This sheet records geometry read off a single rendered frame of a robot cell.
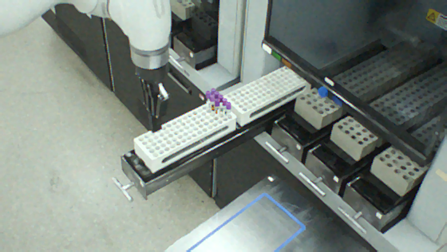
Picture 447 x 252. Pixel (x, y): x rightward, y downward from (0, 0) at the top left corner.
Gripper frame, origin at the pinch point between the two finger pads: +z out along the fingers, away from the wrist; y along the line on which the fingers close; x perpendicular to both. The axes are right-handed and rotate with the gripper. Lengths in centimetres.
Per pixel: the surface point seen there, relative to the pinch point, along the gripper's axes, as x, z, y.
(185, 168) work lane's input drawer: -4.9, 16.6, -6.7
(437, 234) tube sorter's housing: -46, 17, -62
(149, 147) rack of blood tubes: 2.2, 9.4, 0.4
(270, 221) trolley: -11.0, 13.0, -36.5
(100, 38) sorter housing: -36, 53, 111
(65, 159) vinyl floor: 1, 95, 88
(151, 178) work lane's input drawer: 5.7, 14.3, -5.7
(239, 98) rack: -30.9, 9.2, 1.9
